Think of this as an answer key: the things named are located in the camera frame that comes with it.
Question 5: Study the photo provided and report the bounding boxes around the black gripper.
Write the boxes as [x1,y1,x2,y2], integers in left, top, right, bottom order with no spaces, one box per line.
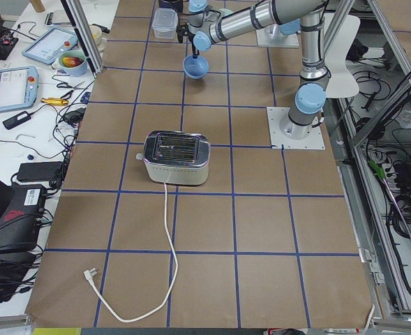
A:
[192,36,200,64]

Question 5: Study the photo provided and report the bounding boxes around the cream bowl with lemon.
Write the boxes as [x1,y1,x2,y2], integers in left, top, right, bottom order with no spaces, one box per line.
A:
[89,24,103,47]

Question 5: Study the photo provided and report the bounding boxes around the blue bowl with fruit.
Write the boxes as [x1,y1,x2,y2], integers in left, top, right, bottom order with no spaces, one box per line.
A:
[58,50,87,77]

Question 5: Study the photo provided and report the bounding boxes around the clear plastic food container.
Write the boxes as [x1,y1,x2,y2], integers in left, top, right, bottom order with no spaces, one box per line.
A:
[151,8,178,40]

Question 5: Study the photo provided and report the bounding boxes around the dark blue saucepan with lid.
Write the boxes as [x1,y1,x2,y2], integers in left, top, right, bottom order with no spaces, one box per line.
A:
[158,0,184,13]

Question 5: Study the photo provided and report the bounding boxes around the cream toaster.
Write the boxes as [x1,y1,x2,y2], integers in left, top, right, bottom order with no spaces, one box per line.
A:
[136,130,211,186]

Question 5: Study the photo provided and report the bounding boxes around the black scissors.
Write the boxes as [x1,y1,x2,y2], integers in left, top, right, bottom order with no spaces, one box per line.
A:
[56,81,84,100]

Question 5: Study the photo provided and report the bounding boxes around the gold cylinder tool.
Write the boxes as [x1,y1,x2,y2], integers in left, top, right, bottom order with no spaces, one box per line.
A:
[40,98,69,106]

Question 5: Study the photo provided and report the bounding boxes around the blue teach pendant far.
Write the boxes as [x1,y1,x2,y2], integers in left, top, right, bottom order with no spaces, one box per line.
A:
[22,28,78,65]

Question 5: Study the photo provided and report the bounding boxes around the blue teach pendant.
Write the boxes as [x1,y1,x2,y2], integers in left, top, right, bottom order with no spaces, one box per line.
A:
[22,28,78,65]
[0,66,39,113]

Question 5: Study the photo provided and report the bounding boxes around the white chair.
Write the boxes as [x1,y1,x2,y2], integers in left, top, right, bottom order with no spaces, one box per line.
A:
[325,15,360,98]

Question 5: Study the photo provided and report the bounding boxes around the blue teach pendant near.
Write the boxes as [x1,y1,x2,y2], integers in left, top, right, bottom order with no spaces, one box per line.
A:
[0,66,39,113]

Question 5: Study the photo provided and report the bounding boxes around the black power adapter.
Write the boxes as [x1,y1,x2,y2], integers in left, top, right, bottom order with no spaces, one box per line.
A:
[2,111,31,130]

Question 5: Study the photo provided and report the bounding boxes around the black power brick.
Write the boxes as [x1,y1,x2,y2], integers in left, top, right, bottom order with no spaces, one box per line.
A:
[16,161,62,182]

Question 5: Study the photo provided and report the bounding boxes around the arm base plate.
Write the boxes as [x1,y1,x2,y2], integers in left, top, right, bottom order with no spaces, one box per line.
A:
[256,29,299,48]
[267,107,325,150]

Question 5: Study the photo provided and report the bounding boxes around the aluminium frame post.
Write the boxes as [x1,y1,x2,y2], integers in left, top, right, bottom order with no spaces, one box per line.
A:
[61,0,104,76]

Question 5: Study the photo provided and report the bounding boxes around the white toaster power cable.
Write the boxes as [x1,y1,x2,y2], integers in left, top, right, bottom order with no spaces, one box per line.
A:
[82,181,179,322]

